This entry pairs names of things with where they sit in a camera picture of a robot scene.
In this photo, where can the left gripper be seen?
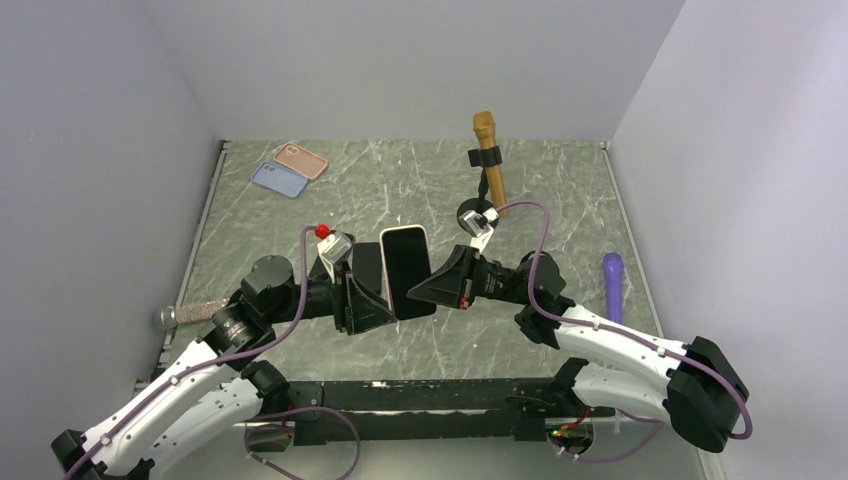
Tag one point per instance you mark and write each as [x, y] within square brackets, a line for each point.
[356, 310]

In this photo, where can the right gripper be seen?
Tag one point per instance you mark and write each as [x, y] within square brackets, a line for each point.
[449, 286]

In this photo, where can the phone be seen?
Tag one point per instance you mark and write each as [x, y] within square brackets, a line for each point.
[406, 263]
[279, 179]

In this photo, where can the pink phone case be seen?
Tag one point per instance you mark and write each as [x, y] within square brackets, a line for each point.
[301, 161]

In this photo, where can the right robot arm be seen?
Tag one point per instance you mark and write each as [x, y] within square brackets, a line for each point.
[689, 386]

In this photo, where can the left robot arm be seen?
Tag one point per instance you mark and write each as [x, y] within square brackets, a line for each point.
[218, 380]

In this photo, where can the black microphone stand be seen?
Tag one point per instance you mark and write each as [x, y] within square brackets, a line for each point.
[478, 192]

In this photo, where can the purple microphone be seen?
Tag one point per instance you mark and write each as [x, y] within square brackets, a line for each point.
[613, 272]

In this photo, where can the gold microphone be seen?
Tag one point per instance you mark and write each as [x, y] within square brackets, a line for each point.
[484, 128]

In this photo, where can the glitter silver microphone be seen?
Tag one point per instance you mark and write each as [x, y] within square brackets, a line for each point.
[171, 317]

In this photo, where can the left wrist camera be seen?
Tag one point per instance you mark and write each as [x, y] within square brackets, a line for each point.
[334, 248]

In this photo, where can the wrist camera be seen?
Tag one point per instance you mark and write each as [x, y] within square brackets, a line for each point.
[334, 248]
[480, 226]

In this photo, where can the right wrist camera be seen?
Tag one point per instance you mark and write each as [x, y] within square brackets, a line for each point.
[480, 226]

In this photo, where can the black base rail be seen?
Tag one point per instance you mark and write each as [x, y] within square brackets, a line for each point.
[523, 409]

